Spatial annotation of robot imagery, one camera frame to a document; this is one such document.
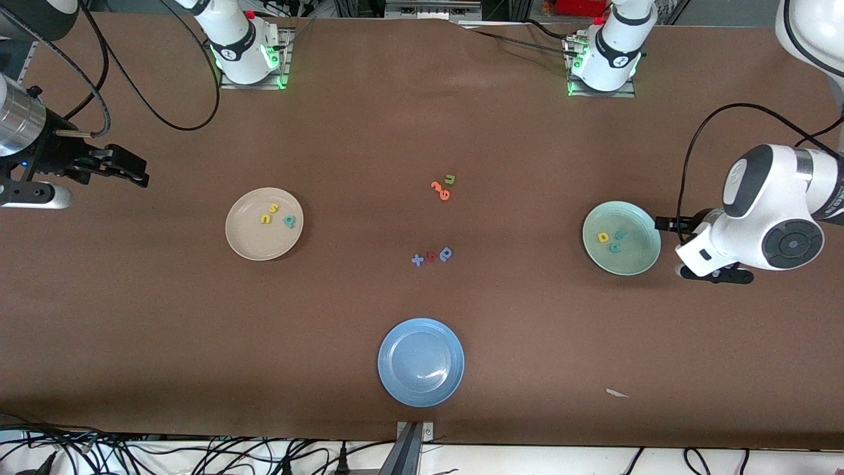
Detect beige brown plate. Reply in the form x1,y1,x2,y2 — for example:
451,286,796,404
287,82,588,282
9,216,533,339
226,187,305,261

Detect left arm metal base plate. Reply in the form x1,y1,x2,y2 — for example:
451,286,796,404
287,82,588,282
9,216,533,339
566,36,637,99

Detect aluminium profile with bracket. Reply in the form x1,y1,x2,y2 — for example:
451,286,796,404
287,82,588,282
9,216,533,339
379,421,436,475

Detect long black table cable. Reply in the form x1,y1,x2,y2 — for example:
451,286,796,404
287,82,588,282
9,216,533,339
471,29,572,53

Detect red box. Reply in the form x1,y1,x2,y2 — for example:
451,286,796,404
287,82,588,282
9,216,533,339
556,0,609,17

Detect pale green plate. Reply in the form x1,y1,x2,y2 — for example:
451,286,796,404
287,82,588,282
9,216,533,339
582,201,662,276

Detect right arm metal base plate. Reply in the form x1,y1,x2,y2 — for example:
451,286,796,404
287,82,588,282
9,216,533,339
219,26,295,90

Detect grey aluminium frame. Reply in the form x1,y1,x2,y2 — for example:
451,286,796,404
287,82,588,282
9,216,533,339
384,0,483,22

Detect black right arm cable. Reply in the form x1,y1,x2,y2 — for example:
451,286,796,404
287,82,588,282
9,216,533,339
20,0,221,141

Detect short black table cable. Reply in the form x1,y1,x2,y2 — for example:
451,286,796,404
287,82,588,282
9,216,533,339
524,18,576,43

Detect blue plate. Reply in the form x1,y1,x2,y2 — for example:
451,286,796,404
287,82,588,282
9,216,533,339
377,318,466,408

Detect tangled black cable bundle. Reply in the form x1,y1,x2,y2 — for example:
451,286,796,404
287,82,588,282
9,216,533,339
0,412,396,475

